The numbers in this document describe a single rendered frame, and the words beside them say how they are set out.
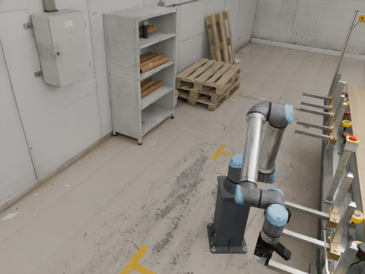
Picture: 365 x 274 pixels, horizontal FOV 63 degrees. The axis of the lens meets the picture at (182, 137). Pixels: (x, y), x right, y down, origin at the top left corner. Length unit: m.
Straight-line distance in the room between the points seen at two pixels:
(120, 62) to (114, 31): 0.34
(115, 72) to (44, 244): 1.98
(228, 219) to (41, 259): 1.53
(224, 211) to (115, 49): 2.17
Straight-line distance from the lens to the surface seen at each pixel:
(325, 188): 2.49
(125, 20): 3.44
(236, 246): 2.76
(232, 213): 2.45
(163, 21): 4.22
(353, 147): 2.09
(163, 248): 2.72
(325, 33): 9.20
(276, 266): 1.65
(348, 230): 2.36
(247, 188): 1.50
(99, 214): 3.04
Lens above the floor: 2.14
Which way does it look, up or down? 31 degrees down
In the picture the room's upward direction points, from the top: 3 degrees clockwise
